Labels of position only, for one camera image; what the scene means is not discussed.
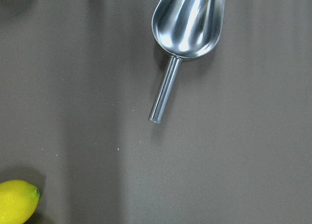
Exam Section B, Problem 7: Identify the steel ice scoop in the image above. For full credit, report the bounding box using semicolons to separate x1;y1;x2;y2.
149;0;225;123

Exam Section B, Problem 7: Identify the yellow lemon upper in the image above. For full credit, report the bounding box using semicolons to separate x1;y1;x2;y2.
0;180;40;224

